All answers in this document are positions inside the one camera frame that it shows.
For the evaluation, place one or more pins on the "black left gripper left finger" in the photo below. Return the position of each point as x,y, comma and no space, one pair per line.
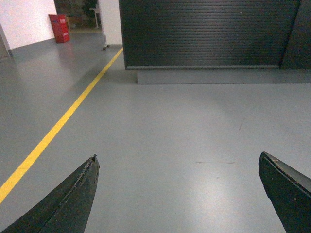
66,209

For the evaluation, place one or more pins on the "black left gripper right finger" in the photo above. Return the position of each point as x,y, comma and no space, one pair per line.
289,192

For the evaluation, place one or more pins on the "black slatted checkout counter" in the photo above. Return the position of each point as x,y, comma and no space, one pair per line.
200,34

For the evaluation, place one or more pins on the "red box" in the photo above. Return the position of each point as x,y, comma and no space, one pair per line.
59,27

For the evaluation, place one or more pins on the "white rolling partition panel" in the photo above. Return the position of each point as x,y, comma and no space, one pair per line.
111,22

